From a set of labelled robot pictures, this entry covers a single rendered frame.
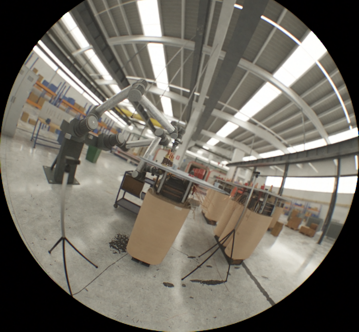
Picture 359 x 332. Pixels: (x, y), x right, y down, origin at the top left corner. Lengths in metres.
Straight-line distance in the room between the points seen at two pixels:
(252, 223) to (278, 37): 9.35
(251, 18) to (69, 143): 4.68
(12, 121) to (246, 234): 6.24
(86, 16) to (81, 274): 7.36
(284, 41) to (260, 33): 1.66
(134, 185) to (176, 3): 10.12
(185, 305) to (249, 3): 4.82
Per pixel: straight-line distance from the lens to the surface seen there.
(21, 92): 4.61
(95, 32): 6.88
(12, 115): 4.68
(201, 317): 1.67
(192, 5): 9.22
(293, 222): 10.08
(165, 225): 1.14
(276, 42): 9.41
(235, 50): 3.67
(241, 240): 2.25
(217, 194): 3.80
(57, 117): 5.37
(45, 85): 8.01
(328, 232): 11.81
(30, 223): 1.94
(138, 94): 1.18
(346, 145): 8.52
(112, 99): 1.59
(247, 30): 3.45
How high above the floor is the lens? 1.40
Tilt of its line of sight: 7 degrees up
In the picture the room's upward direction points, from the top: 23 degrees clockwise
